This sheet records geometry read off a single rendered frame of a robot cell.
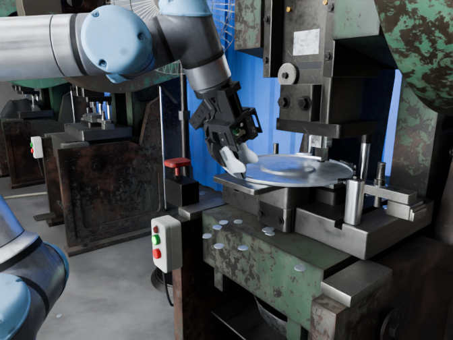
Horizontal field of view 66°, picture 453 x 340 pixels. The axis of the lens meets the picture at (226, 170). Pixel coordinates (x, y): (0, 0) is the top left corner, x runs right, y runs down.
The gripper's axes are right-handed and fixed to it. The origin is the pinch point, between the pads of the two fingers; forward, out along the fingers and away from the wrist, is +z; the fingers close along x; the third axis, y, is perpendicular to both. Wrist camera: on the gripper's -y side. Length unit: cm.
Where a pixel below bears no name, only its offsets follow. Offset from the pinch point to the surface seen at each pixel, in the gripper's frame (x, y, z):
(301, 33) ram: 29.5, 0.0, -18.2
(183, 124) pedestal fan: 39, -83, 19
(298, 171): 11.5, 5.5, 6.3
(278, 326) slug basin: -7.0, 3.0, 42.7
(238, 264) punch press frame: -6.9, -3.6, 23.6
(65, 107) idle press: 54, -324, 33
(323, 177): 12.5, 11.3, 7.4
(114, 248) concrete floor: -8, -139, 84
